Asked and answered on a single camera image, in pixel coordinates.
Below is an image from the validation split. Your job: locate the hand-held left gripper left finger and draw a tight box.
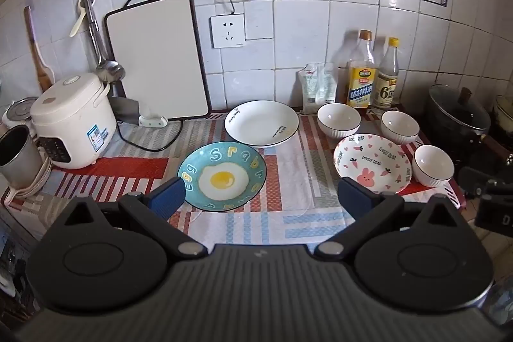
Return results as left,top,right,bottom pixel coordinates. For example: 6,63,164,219
50,177,208,259

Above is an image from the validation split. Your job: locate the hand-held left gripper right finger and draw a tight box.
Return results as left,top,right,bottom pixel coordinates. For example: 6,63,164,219
314,177,470,261

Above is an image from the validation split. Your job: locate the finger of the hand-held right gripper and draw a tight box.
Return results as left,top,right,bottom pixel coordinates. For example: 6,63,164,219
458,165,492,200

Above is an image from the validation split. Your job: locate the pink rabbit plate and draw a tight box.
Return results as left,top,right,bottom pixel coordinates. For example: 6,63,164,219
333,134,413,195

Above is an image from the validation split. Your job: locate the white ribbed bowl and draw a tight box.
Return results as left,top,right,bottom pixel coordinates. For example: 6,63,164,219
381,110,420,146
317,103,361,138
414,145,456,189

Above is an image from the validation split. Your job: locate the teal fried egg plate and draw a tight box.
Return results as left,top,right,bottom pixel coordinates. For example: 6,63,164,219
177,142,267,213

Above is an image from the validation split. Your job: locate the white plate with black rim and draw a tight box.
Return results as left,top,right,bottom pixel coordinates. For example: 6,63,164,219
224,100,300,149

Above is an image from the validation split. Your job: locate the striped table mat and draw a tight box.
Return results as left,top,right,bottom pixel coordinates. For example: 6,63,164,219
2,110,466,246

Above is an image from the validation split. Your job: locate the black pot with glass lid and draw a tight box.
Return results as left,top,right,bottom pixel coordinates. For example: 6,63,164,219
424,84,493,164

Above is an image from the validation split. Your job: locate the white cutting board stand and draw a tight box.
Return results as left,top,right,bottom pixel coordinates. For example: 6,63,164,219
139,115,169,128

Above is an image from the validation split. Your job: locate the cream pot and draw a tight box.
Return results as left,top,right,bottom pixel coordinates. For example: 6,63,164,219
494,94,513,129

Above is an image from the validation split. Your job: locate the yellow label oil bottle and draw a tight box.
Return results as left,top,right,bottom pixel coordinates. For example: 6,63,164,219
346,30,378,109

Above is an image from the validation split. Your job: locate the clear vinegar bottle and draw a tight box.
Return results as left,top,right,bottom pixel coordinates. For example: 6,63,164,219
372,37,401,116

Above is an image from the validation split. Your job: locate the white salt bag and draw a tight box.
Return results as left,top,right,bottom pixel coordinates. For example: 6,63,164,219
297,62,338,114

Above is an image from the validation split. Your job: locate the white rice cooker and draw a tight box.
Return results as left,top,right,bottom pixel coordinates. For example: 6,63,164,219
30,72,118,170

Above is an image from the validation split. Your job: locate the white cutting board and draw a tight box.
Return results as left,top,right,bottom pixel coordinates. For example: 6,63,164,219
105,0,211,123

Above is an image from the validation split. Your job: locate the metal ladle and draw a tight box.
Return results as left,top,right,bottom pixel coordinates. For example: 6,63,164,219
82,0,126,83

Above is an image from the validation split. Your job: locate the metal cup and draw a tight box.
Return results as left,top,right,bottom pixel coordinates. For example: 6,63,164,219
0,124,43,190

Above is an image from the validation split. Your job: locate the white pot with lid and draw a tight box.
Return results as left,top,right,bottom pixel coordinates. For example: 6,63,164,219
2,97,40,131

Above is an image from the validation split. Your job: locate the wooden spatula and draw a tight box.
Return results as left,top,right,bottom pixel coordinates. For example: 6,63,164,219
23,5,55,94

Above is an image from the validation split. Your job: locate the white rice spoon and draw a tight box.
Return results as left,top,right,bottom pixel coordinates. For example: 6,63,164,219
70,0,87,38

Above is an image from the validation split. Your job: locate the black power cable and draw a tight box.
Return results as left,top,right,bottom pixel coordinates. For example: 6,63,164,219
115,117,186,153

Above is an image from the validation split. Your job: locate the white coiled cord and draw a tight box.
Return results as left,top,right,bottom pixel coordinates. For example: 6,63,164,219
7,160,54,199

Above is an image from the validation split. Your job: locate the white wall socket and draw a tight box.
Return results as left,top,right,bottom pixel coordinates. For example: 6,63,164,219
211,14,246,49

